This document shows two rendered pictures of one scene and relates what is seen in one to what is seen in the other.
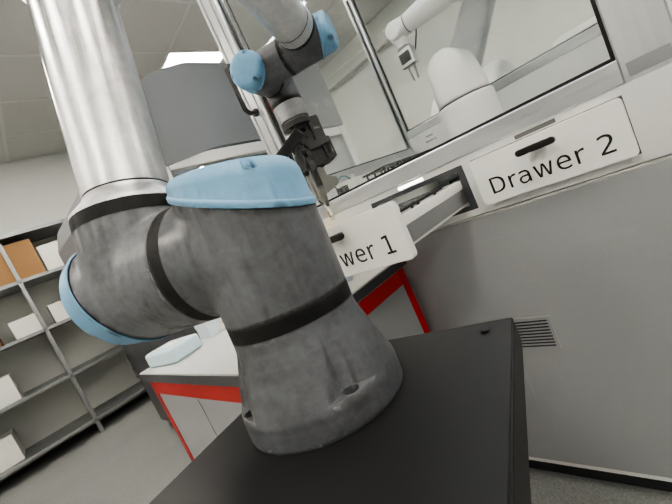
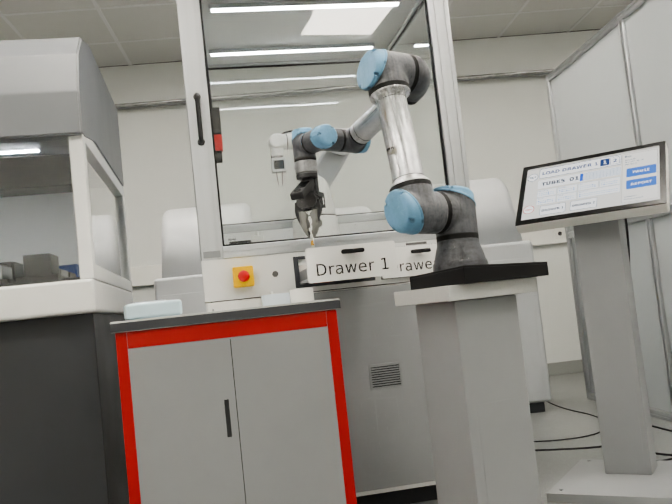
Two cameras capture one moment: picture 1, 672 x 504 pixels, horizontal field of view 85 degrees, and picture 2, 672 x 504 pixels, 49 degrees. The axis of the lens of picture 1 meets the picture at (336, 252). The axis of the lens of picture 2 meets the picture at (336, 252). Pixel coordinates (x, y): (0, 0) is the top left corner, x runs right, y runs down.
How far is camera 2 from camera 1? 2.02 m
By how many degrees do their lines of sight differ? 56
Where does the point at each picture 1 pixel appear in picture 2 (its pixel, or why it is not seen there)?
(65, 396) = not seen: outside the picture
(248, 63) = (332, 133)
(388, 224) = (389, 252)
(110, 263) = (433, 198)
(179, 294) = (452, 216)
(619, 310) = not seen: hidden behind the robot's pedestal
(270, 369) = (474, 245)
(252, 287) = (473, 221)
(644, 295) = not seen: hidden behind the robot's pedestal
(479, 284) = (361, 335)
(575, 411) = (401, 437)
